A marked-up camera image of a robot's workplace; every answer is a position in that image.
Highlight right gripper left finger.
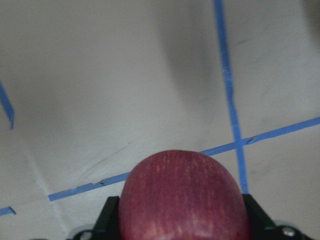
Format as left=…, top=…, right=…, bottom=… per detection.
left=92, top=196, right=121, bottom=240

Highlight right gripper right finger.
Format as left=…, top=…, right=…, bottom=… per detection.
left=242, top=194, right=276, bottom=240

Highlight dark red apple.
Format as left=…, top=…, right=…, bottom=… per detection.
left=118, top=150, right=252, bottom=240

